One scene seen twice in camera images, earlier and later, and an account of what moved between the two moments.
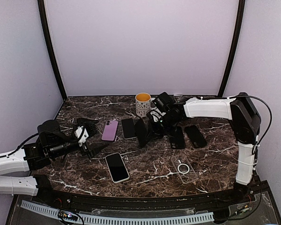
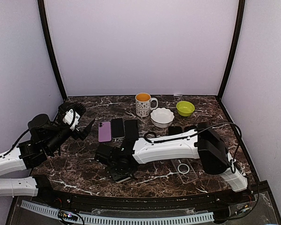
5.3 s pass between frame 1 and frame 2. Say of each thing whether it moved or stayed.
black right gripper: moved
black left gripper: moved
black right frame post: stayed
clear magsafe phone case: stayed
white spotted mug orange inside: stayed
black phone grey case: moved
